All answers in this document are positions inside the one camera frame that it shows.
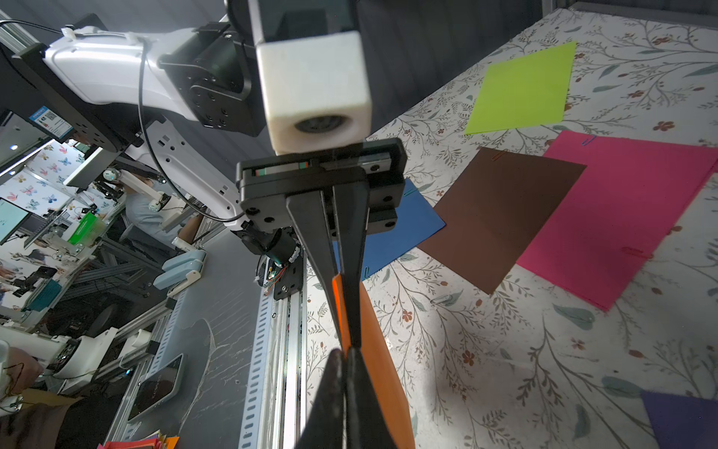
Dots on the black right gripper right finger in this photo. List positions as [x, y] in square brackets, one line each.
[365, 424]

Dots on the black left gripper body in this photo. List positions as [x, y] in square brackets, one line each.
[264, 184]

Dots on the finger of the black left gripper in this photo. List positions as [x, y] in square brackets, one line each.
[350, 202]
[308, 214]

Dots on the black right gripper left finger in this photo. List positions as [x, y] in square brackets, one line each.
[324, 427]

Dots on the orange paper sheet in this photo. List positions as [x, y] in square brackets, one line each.
[384, 377]

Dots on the lime green paper sheet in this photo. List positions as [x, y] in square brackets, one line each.
[527, 91]

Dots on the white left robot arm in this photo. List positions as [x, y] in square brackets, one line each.
[116, 88]

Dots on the blue paper sheet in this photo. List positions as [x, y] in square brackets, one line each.
[417, 222]

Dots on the brown paper sheet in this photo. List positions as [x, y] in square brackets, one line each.
[494, 210]

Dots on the magenta paper sheet left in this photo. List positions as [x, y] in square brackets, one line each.
[630, 194]

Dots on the purple paper sheet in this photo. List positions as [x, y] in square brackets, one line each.
[681, 422]

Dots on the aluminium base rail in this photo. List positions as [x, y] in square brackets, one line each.
[275, 407]

